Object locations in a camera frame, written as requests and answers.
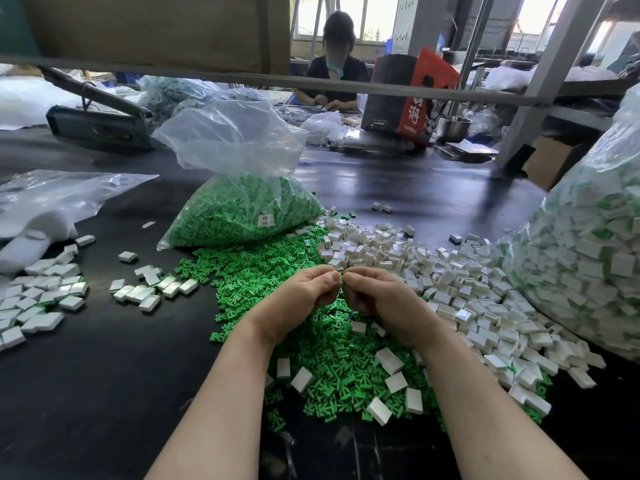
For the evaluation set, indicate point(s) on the person's right hand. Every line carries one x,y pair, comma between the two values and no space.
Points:
400,300

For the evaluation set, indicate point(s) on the person's left hand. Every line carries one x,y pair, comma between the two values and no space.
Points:
292,300

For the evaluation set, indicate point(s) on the pile of green parts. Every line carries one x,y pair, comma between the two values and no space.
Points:
235,279

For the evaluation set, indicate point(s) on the pile of white plastic caps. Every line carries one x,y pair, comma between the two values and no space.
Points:
502,300

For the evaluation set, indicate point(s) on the pile of assembled white pieces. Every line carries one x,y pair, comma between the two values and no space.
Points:
45,297

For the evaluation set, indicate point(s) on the person's left forearm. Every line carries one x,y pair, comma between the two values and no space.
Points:
215,427

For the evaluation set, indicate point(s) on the person's right forearm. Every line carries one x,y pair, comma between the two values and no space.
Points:
505,427

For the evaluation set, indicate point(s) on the bag of green clips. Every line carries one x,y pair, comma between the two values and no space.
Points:
248,208

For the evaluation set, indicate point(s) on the large bag of white caps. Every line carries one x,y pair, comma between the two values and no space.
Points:
600,247

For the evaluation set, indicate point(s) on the clear bag of pale parts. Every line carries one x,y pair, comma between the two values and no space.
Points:
190,95

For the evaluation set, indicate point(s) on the white paper sheets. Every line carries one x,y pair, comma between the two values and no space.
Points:
467,149

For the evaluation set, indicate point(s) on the crumpled white plastic bag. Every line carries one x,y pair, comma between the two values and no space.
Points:
325,126

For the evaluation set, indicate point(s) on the metal bowl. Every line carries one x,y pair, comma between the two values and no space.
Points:
454,129

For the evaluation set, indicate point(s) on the black and red box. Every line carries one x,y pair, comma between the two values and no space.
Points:
405,101

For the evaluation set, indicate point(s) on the cardboard box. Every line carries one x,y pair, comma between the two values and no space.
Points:
555,163

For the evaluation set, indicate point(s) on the black table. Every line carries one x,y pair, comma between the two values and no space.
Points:
100,407

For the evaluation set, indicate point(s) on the empty clear plastic bag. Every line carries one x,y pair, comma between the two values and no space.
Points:
62,193

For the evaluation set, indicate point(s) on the white bags on shelf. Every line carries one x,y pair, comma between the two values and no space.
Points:
546,77

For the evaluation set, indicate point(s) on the brown board panel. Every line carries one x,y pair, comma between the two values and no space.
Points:
145,30

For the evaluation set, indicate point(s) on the white plastic sheet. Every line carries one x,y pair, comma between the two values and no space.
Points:
35,101

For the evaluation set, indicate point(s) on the grey metal shelf frame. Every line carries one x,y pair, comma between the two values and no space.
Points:
200,75

